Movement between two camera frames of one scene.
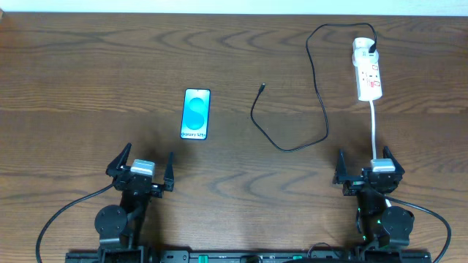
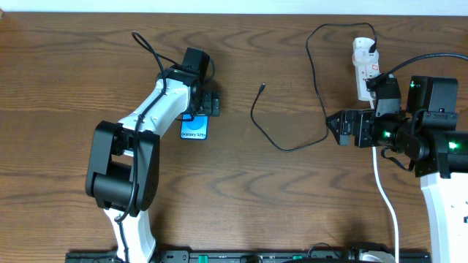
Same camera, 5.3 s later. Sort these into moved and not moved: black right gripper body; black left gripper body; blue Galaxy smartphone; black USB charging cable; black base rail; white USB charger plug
Moved: black left gripper body; black right gripper body
Not moved: black USB charging cable; white USB charger plug; blue Galaxy smartphone; black base rail
